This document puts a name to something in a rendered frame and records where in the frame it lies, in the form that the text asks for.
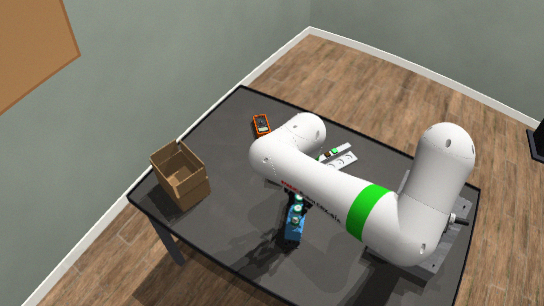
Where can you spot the orange multimeter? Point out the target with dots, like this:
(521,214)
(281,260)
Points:
(261,125)

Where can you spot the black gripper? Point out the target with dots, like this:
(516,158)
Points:
(306,204)

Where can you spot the green screw cap with white label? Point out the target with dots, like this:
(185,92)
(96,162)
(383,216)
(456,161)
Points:
(297,208)

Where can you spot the blue tube rack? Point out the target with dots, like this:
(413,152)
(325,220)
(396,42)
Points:
(294,233)

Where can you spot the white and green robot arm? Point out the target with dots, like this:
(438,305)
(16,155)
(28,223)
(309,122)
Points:
(399,227)

